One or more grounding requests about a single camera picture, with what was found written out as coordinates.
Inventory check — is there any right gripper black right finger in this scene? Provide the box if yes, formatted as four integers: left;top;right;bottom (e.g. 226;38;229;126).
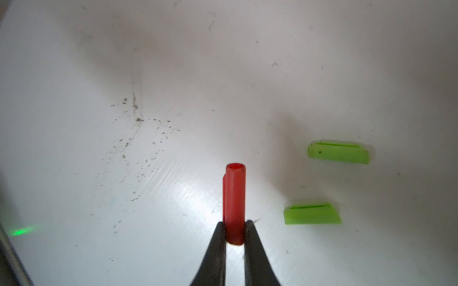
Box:
245;220;281;286

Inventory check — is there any upper green pen cap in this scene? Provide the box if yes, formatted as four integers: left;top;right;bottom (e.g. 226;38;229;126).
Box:
307;140;370;164

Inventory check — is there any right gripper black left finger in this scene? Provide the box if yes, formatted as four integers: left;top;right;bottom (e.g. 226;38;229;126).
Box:
190;222;227;286

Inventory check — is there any green pen cap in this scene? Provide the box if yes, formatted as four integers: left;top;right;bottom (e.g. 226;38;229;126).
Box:
307;140;370;164
283;203;342;225

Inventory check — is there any lower green pen cap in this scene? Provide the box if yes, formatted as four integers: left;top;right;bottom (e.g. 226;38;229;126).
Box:
283;203;342;225

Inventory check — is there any red pen cap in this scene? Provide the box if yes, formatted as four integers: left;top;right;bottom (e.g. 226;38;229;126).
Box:
223;163;246;245

